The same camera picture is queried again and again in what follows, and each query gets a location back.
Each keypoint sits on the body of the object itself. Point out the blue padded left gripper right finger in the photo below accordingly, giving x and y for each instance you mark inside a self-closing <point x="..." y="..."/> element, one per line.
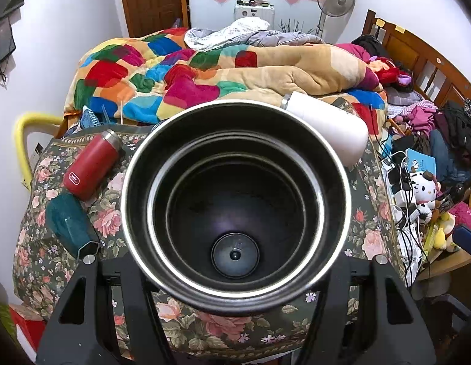
<point x="365" y="315"/>

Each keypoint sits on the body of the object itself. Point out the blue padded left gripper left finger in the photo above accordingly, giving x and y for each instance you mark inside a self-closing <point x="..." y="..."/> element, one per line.
<point x="81" y="329"/>

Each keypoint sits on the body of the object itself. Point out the black thermos bottle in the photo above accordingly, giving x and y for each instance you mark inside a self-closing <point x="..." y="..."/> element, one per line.
<point x="235" y="207"/>

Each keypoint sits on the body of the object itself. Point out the dark green faceted cup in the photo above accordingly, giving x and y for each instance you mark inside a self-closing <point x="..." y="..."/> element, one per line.
<point x="66" y="219"/>

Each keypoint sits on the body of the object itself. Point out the yellow plush toy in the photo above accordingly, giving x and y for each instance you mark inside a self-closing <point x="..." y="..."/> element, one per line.
<point x="442" y="233"/>

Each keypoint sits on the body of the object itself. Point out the hello kitty plush toy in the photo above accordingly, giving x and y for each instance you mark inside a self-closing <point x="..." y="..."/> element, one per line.
<point x="425" y="188"/>

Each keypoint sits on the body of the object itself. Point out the red box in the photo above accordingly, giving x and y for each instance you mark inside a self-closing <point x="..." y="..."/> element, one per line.
<point x="30" y="327"/>

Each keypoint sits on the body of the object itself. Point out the red thermos bottle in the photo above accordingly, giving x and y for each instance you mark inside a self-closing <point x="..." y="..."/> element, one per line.
<point x="87" y="171"/>

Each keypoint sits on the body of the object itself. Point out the white thermos bottle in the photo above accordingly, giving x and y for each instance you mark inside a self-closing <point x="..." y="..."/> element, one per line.
<point x="346" y="133"/>

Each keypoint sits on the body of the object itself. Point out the wooden headboard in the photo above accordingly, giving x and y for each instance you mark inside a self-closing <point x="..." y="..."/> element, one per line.
<point x="435" y="78"/>

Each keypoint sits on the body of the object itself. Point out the colourful patchwork blanket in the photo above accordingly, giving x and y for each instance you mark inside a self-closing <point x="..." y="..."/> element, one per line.
<point x="152" y="78"/>

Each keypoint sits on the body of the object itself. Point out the standing electric fan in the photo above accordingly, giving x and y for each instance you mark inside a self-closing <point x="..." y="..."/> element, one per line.
<point x="334" y="2"/>

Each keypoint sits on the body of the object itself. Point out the grey white bed sheet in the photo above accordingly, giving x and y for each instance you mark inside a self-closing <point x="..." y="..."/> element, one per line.
<point x="250" y="30"/>

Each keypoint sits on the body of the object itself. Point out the white cabinet with items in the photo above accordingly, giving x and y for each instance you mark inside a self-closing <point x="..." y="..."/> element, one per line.
<point x="262" y="9"/>

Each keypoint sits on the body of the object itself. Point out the brown wooden door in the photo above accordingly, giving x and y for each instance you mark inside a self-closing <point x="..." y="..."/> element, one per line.
<point x="151" y="0"/>

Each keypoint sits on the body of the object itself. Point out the yellow padded bed rail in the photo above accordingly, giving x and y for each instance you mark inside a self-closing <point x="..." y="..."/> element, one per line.
<point x="25" y="125"/>

